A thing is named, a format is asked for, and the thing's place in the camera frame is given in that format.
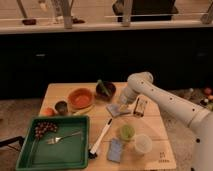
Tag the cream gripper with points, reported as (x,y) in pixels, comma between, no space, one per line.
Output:
(124,108)

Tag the light blue towel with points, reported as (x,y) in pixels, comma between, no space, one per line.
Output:
(113,109)

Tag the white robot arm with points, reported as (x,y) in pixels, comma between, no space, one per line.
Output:
(197,118)

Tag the small green cup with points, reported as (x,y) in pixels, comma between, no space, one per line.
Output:
(126,132)

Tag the small dark metal cup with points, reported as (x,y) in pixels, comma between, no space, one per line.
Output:
(61,107)

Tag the dark brown bowl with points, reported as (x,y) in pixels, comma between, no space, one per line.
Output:
(111,89)

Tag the wooden table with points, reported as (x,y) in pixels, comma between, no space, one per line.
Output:
(161,157)

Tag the green vegetable in bowl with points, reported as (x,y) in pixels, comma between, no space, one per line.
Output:
(104,89)

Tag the white plastic container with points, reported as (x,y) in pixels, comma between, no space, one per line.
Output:
(142,144)

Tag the orange bowl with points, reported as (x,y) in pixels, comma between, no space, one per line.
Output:
(80,98)

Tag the blue sponge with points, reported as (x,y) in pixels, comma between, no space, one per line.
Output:
(115,150)

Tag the orange round fruit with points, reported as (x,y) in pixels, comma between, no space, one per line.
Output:
(48,112)

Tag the silver fork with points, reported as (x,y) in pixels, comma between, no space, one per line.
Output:
(55,140)

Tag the bunch of red grapes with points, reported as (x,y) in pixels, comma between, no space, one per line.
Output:
(43,127)

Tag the green plastic tray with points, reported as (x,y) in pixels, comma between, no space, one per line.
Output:
(69,153)

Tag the black chair part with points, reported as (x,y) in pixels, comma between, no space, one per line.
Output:
(18,139)

